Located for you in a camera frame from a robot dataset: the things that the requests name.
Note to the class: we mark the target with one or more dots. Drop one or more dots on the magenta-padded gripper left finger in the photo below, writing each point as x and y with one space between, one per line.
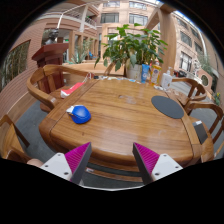
56 165

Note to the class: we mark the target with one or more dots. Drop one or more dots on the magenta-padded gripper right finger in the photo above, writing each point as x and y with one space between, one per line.
163 166

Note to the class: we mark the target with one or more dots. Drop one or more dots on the blue and white computer mouse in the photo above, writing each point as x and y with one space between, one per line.
80 115

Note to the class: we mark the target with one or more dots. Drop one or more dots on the dark grey round mouse pad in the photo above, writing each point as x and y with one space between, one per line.
167 107

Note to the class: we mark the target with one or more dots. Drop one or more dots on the black flat box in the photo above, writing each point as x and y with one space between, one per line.
200 132

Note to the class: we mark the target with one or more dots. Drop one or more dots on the red and white bag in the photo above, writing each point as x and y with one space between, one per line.
70 90

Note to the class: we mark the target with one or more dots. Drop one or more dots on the yellow liquid bottle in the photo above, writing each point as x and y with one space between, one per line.
155 75

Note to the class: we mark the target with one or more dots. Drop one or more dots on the blue squeeze tube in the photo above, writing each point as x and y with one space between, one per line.
145 74

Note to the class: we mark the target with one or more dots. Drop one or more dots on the spiky green plant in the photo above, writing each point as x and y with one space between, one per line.
81 53

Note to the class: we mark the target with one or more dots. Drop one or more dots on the large leafy potted plant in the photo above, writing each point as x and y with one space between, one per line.
133 46

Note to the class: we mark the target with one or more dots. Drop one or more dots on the dark bust statue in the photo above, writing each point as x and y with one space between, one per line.
52 36

